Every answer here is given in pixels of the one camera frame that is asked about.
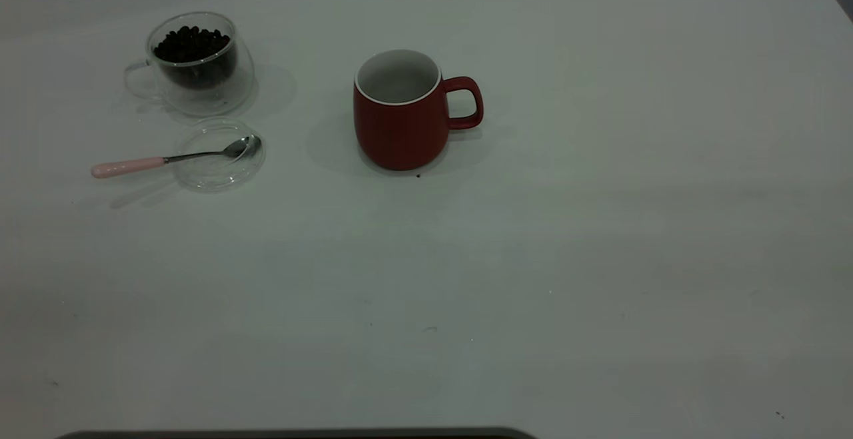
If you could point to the red ceramic mug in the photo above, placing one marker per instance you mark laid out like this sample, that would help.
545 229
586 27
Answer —
400 132

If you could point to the pile of coffee beans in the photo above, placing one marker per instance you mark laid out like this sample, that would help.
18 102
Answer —
193 46

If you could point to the clear round glass saucer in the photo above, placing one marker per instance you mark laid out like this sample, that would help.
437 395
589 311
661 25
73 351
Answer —
223 176

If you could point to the clear double-wall glass cup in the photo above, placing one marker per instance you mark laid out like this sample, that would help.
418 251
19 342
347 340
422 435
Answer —
223 99

